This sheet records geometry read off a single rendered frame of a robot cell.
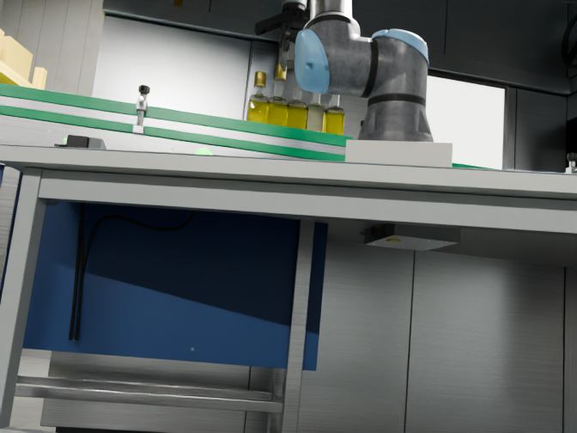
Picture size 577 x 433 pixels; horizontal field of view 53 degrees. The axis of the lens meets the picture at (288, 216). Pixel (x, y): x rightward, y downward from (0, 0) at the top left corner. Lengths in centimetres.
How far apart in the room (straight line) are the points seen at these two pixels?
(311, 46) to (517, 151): 121
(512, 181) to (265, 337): 74
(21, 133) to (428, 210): 99
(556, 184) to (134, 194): 79
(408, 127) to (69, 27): 432
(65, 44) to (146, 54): 326
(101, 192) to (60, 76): 388
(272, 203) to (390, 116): 28
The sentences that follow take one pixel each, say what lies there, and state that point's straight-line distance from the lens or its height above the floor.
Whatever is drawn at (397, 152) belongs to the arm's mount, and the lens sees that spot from 110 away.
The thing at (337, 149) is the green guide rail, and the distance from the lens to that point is 161.
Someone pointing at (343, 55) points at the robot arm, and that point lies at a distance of 115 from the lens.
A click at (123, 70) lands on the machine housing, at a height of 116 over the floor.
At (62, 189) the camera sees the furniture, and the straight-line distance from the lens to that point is 127.
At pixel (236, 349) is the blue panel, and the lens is 151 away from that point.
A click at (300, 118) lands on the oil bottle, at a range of 173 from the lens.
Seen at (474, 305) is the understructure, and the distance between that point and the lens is 203.
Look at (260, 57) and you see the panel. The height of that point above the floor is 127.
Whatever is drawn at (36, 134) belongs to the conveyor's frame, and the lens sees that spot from 157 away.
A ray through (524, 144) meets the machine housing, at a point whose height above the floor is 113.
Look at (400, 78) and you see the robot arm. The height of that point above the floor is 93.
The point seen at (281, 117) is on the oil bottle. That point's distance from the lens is 171.
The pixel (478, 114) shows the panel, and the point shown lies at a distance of 212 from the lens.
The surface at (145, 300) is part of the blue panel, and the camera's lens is 150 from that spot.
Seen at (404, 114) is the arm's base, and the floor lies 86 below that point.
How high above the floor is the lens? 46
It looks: 10 degrees up
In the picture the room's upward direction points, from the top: 5 degrees clockwise
